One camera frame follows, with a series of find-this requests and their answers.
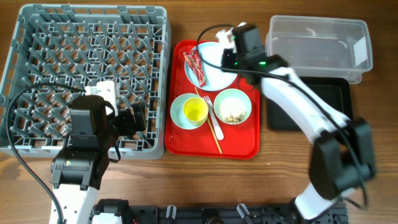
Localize yellow plastic cup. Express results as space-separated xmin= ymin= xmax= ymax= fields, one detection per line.
xmin=183 ymin=96 xmax=208 ymax=126

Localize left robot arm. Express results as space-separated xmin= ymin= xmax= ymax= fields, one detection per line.
xmin=50 ymin=95 xmax=146 ymax=223

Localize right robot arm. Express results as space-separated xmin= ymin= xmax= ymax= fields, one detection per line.
xmin=216 ymin=24 xmax=376 ymax=223

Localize rice and food scraps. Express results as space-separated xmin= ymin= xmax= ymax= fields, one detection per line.
xmin=217 ymin=97 xmax=246 ymax=124

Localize red snack wrapper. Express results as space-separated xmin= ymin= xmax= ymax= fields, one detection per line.
xmin=183 ymin=50 xmax=206 ymax=87

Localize black tray bin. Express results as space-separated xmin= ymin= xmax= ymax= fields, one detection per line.
xmin=266 ymin=77 xmax=353 ymax=132

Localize grey dishwasher rack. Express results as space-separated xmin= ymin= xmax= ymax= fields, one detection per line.
xmin=1 ymin=4 xmax=171 ymax=159

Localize white plastic fork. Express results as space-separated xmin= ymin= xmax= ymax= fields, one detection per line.
xmin=203 ymin=96 xmax=224 ymax=140

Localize wooden chopstick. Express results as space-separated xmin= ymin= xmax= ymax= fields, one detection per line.
xmin=194 ymin=87 xmax=223 ymax=154

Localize small light blue bowl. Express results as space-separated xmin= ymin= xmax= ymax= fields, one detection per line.
xmin=170 ymin=93 xmax=205 ymax=130

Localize green bowl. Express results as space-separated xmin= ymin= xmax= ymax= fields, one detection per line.
xmin=213 ymin=88 xmax=252 ymax=125

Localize white tissue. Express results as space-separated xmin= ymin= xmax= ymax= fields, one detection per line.
xmin=216 ymin=27 xmax=236 ymax=50

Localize clear plastic bin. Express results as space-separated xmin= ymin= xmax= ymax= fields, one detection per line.
xmin=266 ymin=16 xmax=373 ymax=84

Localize large light blue plate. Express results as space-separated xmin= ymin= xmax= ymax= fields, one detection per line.
xmin=185 ymin=42 xmax=238 ymax=91

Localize red plastic tray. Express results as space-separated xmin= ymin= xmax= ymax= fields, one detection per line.
xmin=164 ymin=40 xmax=261 ymax=159

